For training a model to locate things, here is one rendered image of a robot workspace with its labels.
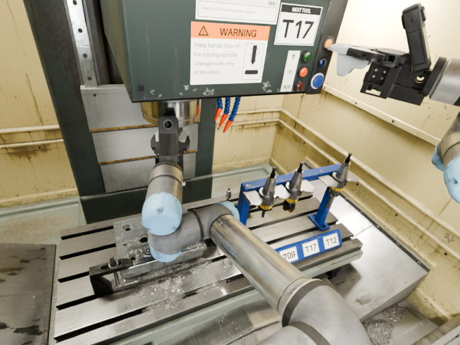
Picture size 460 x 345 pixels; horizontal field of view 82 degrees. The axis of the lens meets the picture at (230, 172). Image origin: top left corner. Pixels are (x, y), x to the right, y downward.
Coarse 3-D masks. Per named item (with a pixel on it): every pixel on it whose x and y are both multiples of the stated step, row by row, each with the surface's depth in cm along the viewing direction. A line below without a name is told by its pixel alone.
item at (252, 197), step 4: (244, 192) 91; (248, 192) 91; (252, 192) 91; (256, 192) 91; (244, 196) 89; (248, 196) 89; (252, 196) 89; (256, 196) 89; (248, 200) 88; (252, 200) 88; (256, 200) 88; (260, 200) 88; (252, 204) 86; (256, 204) 87; (260, 204) 87
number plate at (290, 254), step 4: (288, 248) 106; (292, 248) 106; (280, 252) 104; (284, 252) 105; (288, 252) 106; (292, 252) 106; (296, 252) 107; (284, 256) 105; (288, 256) 105; (292, 256) 106; (296, 256) 107; (288, 260) 105; (292, 260) 106
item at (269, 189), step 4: (268, 176) 87; (268, 180) 87; (272, 180) 86; (268, 184) 87; (272, 184) 87; (264, 188) 89; (268, 188) 88; (272, 188) 88; (264, 192) 89; (268, 192) 88; (272, 192) 88
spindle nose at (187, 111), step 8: (144, 104) 67; (152, 104) 65; (160, 104) 64; (168, 104) 64; (176, 104) 65; (184, 104) 66; (192, 104) 68; (200, 104) 71; (144, 112) 68; (152, 112) 66; (160, 112) 66; (168, 112) 66; (176, 112) 66; (184, 112) 67; (192, 112) 69; (200, 112) 73; (152, 120) 68; (184, 120) 68; (192, 120) 71
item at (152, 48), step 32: (128, 0) 40; (160, 0) 41; (192, 0) 43; (288, 0) 49; (320, 0) 52; (128, 32) 42; (160, 32) 44; (320, 32) 56; (128, 64) 45; (160, 64) 46; (160, 96) 50; (192, 96) 52; (224, 96) 56
